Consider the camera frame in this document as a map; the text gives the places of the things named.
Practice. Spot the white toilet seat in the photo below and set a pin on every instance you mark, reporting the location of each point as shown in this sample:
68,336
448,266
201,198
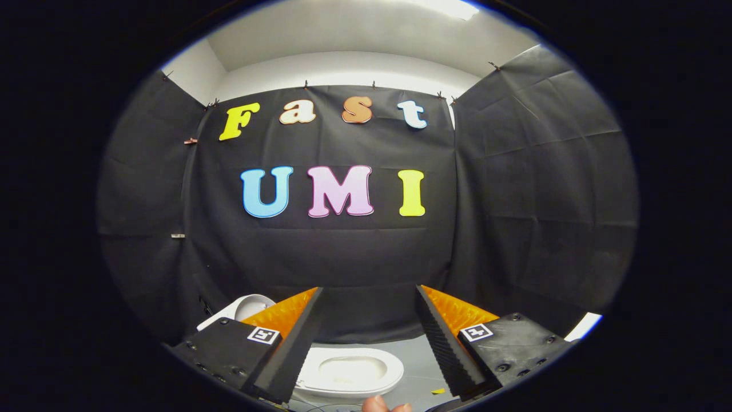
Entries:
392,372

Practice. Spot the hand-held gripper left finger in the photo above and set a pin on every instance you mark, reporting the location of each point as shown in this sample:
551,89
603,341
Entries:
297,349

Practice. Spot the black backdrop cloth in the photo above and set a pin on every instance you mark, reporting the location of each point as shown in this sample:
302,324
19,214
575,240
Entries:
343,252

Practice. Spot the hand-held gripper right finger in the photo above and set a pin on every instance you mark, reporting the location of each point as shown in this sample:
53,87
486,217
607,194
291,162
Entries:
443,349

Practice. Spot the white toilet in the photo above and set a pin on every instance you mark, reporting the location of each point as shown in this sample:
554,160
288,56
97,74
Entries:
349,371

